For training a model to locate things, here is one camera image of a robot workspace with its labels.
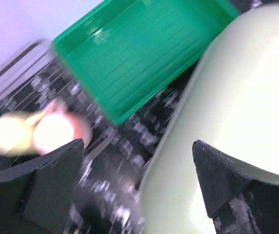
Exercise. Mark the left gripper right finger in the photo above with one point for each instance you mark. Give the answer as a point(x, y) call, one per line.
point(239, 197)

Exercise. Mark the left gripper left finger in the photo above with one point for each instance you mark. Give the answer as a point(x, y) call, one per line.
point(35, 196)

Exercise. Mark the green hard-shell suitcase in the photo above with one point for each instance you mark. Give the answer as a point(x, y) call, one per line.
point(231, 102)

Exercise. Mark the yellow plastic bottle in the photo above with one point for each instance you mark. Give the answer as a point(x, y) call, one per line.
point(16, 132)

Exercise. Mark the pink foam cup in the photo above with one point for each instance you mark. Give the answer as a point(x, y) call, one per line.
point(60, 126)

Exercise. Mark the green plastic tray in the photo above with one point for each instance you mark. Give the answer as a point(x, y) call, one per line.
point(124, 52)

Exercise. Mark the black wire rack basket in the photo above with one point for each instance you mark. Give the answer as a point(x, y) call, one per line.
point(34, 76)

